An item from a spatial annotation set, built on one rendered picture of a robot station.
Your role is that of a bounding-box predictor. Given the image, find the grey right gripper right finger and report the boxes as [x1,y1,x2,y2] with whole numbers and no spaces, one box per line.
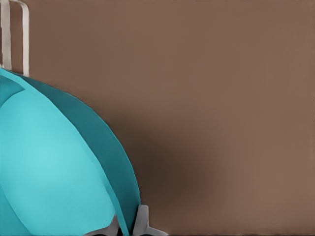
[132,204,169,236]

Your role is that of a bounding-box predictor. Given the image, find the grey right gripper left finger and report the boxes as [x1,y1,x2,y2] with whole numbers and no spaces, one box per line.
[86,214,121,236]

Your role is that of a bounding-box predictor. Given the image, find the teal round plate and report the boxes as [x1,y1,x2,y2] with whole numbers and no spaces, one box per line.
[0,67,142,236]

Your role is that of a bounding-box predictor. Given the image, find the white wire shelf rack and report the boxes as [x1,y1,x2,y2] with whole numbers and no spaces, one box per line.
[0,0,31,76]

